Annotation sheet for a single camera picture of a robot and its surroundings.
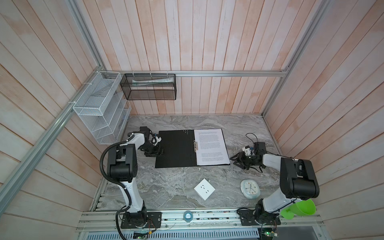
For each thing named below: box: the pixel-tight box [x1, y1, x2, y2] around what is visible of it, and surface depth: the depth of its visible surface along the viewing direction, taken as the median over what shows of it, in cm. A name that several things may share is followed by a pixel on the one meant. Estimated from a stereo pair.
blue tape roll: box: [183, 210, 194, 223], surface depth 76 cm
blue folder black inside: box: [155, 128, 231, 169], surface depth 103 cm
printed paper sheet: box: [194, 129, 230, 166], surface depth 103 cm
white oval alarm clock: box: [240, 178, 261, 199], surface depth 83 cm
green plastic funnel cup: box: [280, 198, 317, 220], surface depth 65 cm
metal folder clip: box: [193, 140, 199, 153], surface depth 103 cm
